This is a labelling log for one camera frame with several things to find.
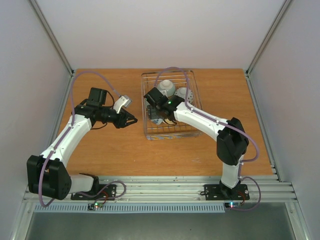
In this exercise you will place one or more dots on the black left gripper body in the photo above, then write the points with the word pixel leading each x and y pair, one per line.
pixel 119 123

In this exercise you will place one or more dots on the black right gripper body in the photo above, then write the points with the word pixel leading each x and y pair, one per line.
pixel 153 113

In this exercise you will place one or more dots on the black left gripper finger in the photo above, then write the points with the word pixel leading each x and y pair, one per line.
pixel 129 122
pixel 129 118

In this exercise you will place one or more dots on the blue floral white bowl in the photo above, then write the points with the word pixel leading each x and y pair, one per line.
pixel 157 121

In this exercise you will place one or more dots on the pale green bowl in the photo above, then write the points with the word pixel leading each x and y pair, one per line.
pixel 167 86

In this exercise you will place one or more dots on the pink patterned bowl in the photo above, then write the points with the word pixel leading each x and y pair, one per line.
pixel 183 92

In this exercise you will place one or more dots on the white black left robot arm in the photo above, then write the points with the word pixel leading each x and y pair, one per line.
pixel 47 173

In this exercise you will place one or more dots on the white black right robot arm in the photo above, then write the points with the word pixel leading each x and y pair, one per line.
pixel 229 135

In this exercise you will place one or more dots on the left controller board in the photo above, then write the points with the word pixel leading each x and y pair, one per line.
pixel 95 206

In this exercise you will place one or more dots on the controller board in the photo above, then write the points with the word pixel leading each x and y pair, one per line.
pixel 95 206
pixel 233 205

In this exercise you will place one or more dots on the right controller board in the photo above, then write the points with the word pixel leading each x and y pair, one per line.
pixel 233 205

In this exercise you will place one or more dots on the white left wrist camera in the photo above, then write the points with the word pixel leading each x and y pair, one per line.
pixel 123 101

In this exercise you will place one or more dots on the metal wire dish rack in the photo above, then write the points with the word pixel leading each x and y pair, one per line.
pixel 167 129

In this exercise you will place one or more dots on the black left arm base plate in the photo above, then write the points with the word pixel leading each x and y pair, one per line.
pixel 109 191

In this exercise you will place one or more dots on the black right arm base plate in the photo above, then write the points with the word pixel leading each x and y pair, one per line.
pixel 219 192

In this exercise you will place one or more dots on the grey slotted cable duct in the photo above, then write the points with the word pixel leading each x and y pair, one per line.
pixel 132 208

